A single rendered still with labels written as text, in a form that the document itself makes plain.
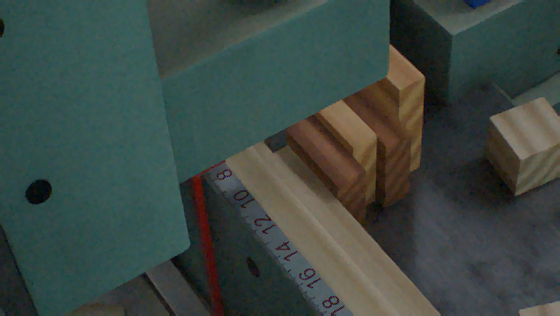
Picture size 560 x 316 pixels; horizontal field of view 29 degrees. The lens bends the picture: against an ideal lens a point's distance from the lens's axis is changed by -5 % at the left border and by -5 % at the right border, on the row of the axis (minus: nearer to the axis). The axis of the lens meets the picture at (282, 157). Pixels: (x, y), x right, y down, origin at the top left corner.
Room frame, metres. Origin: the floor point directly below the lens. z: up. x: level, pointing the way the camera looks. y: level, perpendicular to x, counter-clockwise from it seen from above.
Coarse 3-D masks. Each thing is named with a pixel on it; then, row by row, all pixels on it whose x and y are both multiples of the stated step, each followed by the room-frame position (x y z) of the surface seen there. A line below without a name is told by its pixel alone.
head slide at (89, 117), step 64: (0, 0) 0.27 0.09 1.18; (64, 0) 0.28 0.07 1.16; (128, 0) 0.29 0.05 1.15; (0, 64) 0.27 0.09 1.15; (64, 64) 0.28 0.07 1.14; (128, 64) 0.29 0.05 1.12; (0, 128) 0.26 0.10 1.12; (64, 128) 0.27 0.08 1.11; (128, 128) 0.29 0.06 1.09; (0, 192) 0.26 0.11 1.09; (64, 192) 0.27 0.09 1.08; (128, 192) 0.28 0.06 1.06; (64, 256) 0.27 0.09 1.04; (128, 256) 0.28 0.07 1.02
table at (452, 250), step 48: (432, 96) 0.47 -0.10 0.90; (480, 96) 0.47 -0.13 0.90; (528, 96) 0.50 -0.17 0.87; (432, 144) 0.43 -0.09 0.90; (480, 144) 0.43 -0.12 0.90; (432, 192) 0.40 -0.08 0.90; (480, 192) 0.39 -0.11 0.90; (528, 192) 0.39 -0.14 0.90; (192, 240) 0.40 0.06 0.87; (384, 240) 0.37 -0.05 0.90; (432, 240) 0.36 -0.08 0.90; (480, 240) 0.36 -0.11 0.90; (528, 240) 0.36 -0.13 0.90; (240, 288) 0.35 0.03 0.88; (432, 288) 0.33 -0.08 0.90; (480, 288) 0.33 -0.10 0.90; (528, 288) 0.32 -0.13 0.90
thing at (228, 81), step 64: (192, 0) 0.38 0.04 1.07; (256, 0) 0.38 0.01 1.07; (320, 0) 0.38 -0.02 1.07; (384, 0) 0.39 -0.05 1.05; (192, 64) 0.34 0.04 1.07; (256, 64) 0.36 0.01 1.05; (320, 64) 0.37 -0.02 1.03; (384, 64) 0.39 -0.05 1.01; (192, 128) 0.34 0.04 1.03; (256, 128) 0.35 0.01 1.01
